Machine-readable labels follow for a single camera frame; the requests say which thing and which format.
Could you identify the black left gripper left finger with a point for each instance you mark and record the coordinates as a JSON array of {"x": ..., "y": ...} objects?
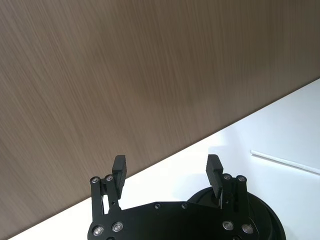
[{"x": 119, "y": 172}]

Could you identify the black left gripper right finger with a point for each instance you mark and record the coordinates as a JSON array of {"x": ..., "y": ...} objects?
[{"x": 214, "y": 175}]

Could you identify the black round base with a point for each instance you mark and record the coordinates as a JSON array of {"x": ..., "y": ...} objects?
[{"x": 265, "y": 220}]

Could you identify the thin white strip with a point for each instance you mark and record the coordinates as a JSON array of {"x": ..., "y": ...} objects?
[{"x": 285, "y": 162}]

